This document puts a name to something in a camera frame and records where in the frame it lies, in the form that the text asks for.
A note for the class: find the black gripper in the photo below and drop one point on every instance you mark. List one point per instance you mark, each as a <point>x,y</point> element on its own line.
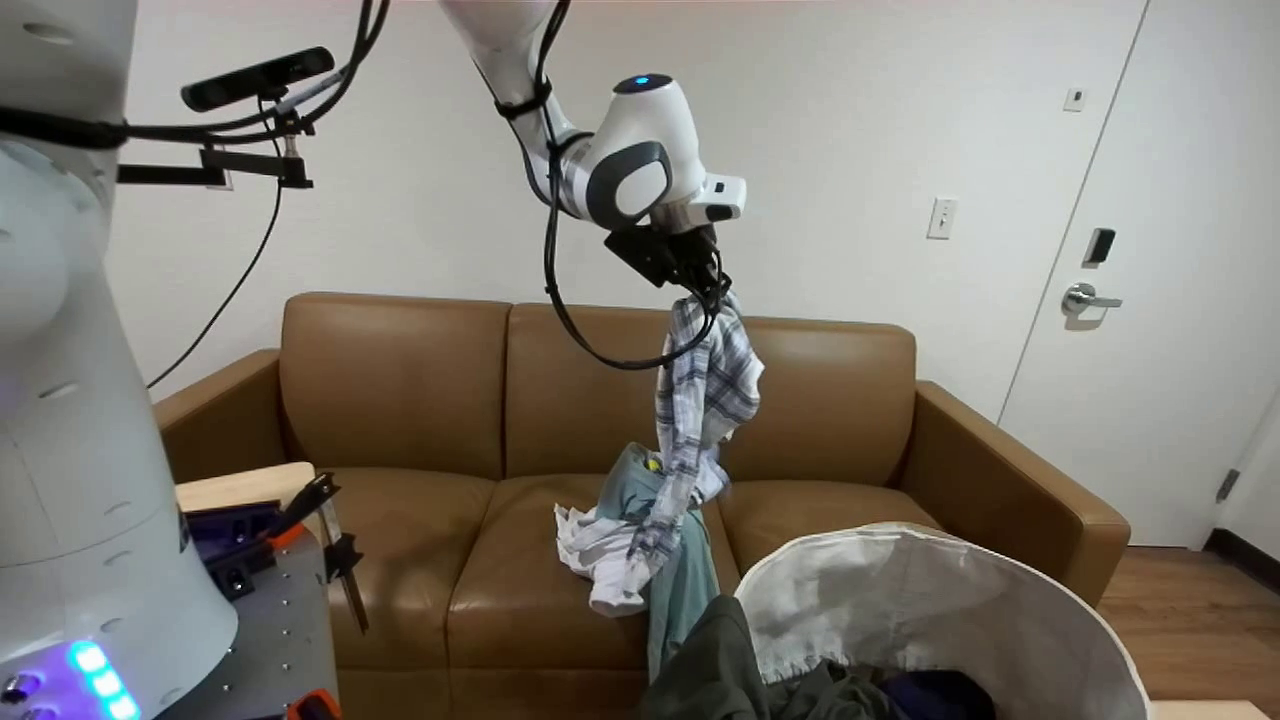
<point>692,255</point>

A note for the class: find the light teal garment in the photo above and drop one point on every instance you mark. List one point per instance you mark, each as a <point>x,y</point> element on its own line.
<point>687,587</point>

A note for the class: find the white wall outlet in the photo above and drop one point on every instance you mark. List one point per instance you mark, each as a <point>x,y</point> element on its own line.
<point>942,217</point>

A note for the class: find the black clamp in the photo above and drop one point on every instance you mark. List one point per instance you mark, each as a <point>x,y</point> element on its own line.
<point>333,547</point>

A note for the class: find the brown leather couch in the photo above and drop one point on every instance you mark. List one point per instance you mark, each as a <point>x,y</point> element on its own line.
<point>426,402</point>

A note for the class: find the black door lock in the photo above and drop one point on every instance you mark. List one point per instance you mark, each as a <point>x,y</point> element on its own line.
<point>1103,244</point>

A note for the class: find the black stereo camera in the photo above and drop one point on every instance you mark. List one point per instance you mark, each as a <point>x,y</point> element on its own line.
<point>254,78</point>

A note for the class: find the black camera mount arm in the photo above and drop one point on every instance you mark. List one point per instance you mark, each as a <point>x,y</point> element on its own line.
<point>215,166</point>

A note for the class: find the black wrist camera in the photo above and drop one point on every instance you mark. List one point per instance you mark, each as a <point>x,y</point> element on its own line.
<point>640,255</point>

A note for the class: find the grey robot table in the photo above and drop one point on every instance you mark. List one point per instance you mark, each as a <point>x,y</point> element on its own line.
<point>274,641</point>

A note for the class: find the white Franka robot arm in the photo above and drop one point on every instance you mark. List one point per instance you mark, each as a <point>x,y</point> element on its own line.
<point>64,402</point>

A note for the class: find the wooden board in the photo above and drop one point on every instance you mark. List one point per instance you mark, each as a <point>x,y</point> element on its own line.
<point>240,487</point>

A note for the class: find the dark blue garment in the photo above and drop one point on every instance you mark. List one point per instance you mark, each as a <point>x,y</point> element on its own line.
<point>942,699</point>

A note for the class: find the grey garment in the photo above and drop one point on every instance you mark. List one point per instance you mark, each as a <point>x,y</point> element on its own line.
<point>707,664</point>

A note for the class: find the white door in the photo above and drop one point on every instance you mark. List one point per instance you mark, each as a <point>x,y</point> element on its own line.
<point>1163,265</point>

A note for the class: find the white fabric laundry basket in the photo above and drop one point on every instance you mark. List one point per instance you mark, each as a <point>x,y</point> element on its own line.
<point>1014,612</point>

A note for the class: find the white plaid shirt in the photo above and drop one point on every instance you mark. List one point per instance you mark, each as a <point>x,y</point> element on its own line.
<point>707,387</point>

